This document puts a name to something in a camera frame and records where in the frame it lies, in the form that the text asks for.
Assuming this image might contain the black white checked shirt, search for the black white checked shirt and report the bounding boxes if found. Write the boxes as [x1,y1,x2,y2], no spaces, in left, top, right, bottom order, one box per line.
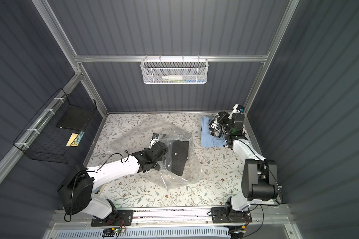
[208,112,229,137]

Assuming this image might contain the light blue shirt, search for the light blue shirt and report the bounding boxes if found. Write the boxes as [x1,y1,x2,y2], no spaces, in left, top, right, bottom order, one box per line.
[201,116,227,147]

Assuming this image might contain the clear plastic vacuum bag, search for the clear plastic vacuum bag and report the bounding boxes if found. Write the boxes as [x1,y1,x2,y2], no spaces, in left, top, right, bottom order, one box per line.
[107,116,202,189]

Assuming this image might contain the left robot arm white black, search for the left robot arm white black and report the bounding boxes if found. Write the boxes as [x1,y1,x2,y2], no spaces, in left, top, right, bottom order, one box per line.
[57,141,168,219]

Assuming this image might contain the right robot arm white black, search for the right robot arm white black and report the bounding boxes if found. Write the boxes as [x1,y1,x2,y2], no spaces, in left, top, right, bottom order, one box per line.
[219,112,280,214]

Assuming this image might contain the dark grey folded shirt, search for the dark grey folded shirt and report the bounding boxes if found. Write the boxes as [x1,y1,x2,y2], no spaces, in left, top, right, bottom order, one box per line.
[171,140,189,176]

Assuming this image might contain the yellow notepad in basket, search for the yellow notepad in basket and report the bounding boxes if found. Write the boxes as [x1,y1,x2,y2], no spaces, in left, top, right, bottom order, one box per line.
[66,133,80,147]

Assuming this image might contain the white bottle in basket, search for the white bottle in basket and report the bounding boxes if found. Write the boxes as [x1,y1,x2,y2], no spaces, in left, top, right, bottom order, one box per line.
[162,75,183,82]

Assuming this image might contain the black box in basket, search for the black box in basket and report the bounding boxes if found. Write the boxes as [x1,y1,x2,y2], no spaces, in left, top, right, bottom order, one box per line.
[56,107,92,130]

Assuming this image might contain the white vented panel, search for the white vented panel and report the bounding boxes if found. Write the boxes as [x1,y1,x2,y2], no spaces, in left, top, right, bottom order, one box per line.
[53,226,230,239]

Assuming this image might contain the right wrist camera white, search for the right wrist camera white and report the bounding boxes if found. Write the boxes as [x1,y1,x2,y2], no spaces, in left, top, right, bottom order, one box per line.
[228,104,245,119]

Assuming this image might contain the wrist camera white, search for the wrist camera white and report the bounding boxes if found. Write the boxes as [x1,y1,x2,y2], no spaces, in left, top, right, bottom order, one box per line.
[228,104,245,119]
[149,133,159,147]

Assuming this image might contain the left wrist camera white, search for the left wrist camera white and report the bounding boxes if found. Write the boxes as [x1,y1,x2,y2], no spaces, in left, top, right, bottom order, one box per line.
[149,133,159,147]

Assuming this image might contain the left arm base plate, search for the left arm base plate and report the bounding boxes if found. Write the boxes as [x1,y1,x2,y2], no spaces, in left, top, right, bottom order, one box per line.
[91,210,134,227]

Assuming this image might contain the white wire mesh basket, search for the white wire mesh basket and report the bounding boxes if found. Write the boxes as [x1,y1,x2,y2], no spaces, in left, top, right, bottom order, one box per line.
[140,57,209,84]

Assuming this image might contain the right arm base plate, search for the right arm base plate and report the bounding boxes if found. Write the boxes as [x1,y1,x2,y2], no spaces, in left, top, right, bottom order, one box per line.
[208,207,252,224]

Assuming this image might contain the black wire basket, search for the black wire basket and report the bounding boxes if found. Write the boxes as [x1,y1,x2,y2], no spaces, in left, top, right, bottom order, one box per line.
[14,91,97,164]

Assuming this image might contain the aluminium front rail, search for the aluminium front rail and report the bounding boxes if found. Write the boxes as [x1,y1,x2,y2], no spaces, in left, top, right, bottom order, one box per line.
[47,204,296,230]

